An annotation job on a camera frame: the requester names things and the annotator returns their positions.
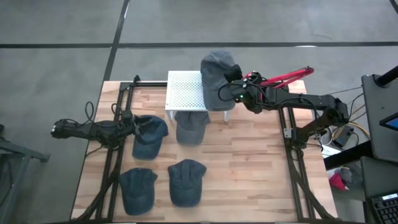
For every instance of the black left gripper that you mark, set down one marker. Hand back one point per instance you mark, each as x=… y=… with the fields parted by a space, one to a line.
x=127 y=129

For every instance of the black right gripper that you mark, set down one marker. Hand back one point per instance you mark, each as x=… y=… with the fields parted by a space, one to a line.
x=255 y=99

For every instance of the blue baseball cap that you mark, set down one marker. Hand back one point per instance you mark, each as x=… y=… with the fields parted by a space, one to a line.
x=138 y=191
x=149 y=143
x=186 y=183

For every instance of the grey baseball cap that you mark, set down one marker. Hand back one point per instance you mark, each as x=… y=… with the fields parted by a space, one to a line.
x=214 y=84
x=190 y=130

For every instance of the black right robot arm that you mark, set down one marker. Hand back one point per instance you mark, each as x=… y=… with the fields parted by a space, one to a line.
x=311 y=101

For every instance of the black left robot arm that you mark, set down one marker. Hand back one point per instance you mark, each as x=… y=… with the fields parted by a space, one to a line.
x=87 y=130

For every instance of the white perforated metal shelf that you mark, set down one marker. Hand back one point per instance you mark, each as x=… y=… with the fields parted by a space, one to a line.
x=183 y=90

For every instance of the grey metal stand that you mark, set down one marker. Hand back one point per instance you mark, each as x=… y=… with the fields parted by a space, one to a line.
x=25 y=152

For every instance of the black power adapter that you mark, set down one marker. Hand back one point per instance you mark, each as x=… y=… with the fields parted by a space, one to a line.
x=342 y=137

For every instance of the red cloth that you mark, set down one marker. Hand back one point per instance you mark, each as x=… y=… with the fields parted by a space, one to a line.
x=337 y=182

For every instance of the grey cart top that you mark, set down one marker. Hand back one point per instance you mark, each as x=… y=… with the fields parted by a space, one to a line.
x=376 y=124

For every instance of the black pole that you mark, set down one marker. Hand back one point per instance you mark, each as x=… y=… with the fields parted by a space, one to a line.
x=387 y=77

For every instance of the blue-screen tablet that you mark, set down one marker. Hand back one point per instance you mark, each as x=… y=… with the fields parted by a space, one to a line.
x=392 y=123

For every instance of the black keyboard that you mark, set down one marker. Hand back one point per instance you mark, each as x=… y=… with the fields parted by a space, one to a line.
x=387 y=213

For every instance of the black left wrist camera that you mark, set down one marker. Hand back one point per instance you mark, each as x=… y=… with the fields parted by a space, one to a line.
x=127 y=115

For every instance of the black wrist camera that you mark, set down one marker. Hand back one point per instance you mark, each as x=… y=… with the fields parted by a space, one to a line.
x=127 y=115
x=242 y=95

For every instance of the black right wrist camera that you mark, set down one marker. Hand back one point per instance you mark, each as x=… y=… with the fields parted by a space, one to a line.
x=242 y=95

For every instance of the black aluminium table frame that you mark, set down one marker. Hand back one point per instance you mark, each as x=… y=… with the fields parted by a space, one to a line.
x=146 y=83

